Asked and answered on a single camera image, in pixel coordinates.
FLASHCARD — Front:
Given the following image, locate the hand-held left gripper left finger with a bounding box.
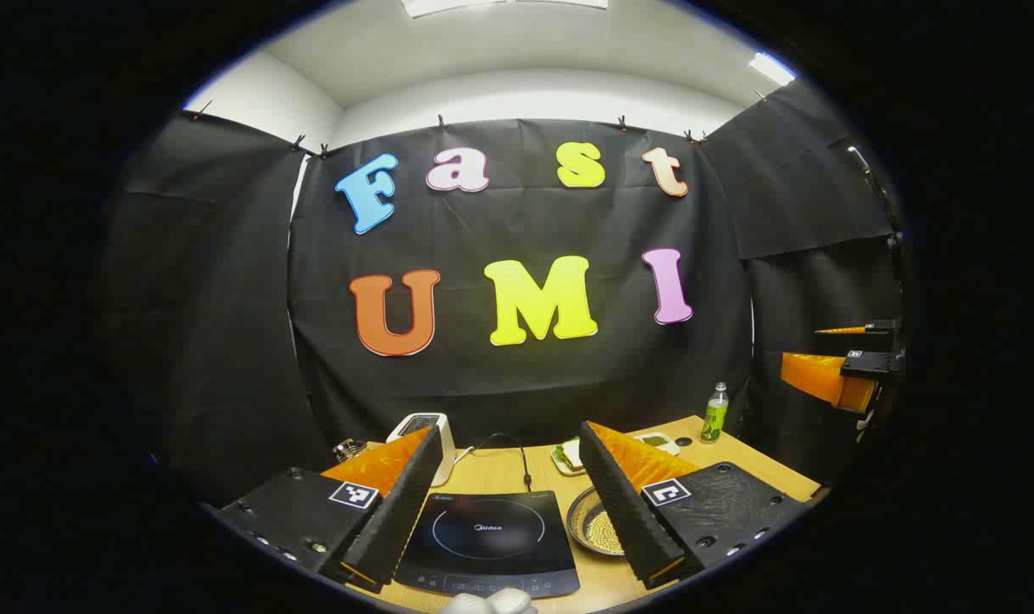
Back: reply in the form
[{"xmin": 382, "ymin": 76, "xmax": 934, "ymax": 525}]
[{"xmin": 214, "ymin": 425, "xmax": 444, "ymax": 595}]

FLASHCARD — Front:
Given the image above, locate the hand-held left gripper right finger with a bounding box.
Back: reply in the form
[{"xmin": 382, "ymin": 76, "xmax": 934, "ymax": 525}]
[{"xmin": 578, "ymin": 420, "xmax": 812, "ymax": 591}]

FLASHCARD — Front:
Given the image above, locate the stainless steel pot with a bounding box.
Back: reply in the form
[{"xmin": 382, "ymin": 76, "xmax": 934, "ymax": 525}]
[{"xmin": 566, "ymin": 486, "xmax": 627, "ymax": 558}]

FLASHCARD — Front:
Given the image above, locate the black induction cooktop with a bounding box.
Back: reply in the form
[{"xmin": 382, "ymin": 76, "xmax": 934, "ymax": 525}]
[{"xmin": 393, "ymin": 490, "xmax": 581, "ymax": 600}]

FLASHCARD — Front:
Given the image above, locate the pile of yellow soybeans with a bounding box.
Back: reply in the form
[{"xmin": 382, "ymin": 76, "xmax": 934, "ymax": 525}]
[{"xmin": 585, "ymin": 509, "xmax": 624, "ymax": 553}]

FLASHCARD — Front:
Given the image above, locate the white toaster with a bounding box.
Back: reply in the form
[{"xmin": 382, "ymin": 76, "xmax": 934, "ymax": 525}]
[{"xmin": 386, "ymin": 412, "xmax": 456, "ymax": 487}]

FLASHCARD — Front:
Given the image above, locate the pale green plate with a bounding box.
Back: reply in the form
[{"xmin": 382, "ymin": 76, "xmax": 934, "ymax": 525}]
[{"xmin": 551, "ymin": 439, "xmax": 588, "ymax": 477}]

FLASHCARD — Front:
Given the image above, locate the green drink bottle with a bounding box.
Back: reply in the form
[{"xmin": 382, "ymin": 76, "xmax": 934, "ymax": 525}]
[{"xmin": 700, "ymin": 382, "xmax": 729, "ymax": 443}]

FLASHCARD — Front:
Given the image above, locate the metal backdrop stand pole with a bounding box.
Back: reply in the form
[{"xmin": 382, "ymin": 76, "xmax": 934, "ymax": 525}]
[{"xmin": 845, "ymin": 143, "xmax": 878, "ymax": 201}]

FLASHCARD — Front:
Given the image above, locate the ceiling light panel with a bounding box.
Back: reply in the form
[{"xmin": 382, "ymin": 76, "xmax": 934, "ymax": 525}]
[
  {"xmin": 400, "ymin": 0, "xmax": 609, "ymax": 20},
  {"xmin": 747, "ymin": 51, "xmax": 798, "ymax": 88}
]

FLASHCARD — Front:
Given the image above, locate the black power cable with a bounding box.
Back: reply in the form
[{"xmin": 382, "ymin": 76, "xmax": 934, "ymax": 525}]
[{"xmin": 456, "ymin": 432, "xmax": 533, "ymax": 493}]

